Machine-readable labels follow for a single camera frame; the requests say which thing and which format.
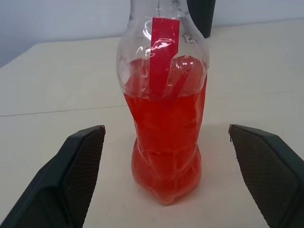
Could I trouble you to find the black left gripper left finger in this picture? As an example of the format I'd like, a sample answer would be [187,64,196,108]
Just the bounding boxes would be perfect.
[0,124,106,228]

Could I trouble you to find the red liquid plastic bottle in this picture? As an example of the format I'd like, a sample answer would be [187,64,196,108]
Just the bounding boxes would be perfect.
[115,0,210,206]

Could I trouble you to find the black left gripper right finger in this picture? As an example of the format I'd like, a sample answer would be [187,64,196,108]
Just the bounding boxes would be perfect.
[228,123,304,228]

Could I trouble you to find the tall black cup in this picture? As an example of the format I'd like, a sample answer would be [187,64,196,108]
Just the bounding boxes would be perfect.
[186,0,216,39]

